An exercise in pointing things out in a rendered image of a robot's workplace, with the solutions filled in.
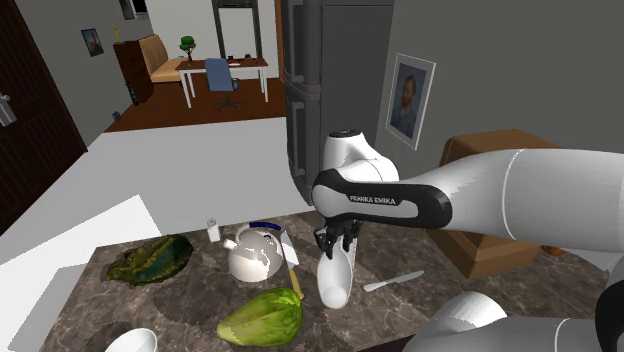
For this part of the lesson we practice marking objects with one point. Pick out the white salt shaker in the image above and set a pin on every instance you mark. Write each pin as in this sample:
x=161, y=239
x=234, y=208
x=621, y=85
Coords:
x=213, y=231

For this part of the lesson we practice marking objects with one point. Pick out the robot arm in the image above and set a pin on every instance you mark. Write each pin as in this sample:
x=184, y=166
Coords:
x=536, y=195

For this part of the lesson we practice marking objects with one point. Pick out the beige sofa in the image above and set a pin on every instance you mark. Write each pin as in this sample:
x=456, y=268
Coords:
x=158, y=63

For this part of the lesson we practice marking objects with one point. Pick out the small framed wall picture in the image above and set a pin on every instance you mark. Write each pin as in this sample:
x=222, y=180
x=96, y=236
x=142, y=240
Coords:
x=92, y=42

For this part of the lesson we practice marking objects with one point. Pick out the small green potted tree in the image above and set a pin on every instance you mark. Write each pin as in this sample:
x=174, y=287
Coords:
x=187, y=45

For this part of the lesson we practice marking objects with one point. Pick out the grey refrigerator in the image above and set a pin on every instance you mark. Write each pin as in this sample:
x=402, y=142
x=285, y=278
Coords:
x=341, y=73

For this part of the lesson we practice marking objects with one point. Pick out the white desk with brown top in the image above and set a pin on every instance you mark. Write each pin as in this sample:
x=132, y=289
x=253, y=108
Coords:
x=195, y=66

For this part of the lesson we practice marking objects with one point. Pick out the white bowl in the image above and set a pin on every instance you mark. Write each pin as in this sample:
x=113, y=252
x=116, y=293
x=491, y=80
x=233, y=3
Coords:
x=134, y=342

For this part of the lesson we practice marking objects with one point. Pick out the silver butter knife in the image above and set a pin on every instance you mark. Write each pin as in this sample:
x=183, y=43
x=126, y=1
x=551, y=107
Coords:
x=390, y=282

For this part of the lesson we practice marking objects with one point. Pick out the blue office chair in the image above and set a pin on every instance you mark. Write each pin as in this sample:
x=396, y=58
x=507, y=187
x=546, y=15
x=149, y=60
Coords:
x=220, y=75

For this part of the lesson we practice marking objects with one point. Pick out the dark wooden cabinet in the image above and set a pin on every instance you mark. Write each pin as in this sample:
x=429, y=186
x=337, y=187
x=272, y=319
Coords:
x=134, y=73

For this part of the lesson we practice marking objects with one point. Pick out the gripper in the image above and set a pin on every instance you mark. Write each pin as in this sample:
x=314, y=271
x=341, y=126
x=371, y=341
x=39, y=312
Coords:
x=344, y=228

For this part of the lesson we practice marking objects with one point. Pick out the light green cabbage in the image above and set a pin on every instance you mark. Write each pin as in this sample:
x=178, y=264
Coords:
x=263, y=319

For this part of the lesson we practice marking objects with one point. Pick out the framed portrait picture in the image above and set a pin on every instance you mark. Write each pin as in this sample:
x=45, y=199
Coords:
x=408, y=100

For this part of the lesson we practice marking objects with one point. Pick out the dark brown door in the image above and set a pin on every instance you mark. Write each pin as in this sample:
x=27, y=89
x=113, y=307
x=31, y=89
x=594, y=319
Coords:
x=34, y=122

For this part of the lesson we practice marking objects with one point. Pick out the brown cardboard box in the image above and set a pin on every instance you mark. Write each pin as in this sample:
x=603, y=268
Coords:
x=487, y=253

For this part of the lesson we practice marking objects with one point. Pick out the dark green leafy lettuce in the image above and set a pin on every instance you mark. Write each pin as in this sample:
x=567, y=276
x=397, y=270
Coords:
x=151, y=261

